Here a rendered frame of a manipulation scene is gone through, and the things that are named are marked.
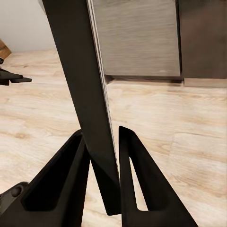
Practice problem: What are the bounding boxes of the poster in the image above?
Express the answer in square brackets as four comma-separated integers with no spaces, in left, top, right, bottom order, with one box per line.
[42,0,122,216]

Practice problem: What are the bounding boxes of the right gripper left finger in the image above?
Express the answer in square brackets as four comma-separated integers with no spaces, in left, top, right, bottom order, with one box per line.
[0,129,90,227]

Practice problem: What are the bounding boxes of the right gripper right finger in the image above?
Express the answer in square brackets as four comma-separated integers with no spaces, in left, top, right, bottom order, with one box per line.
[119,126,198,227]

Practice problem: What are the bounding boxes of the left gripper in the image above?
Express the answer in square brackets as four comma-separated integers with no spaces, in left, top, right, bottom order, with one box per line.
[0,70,32,86]

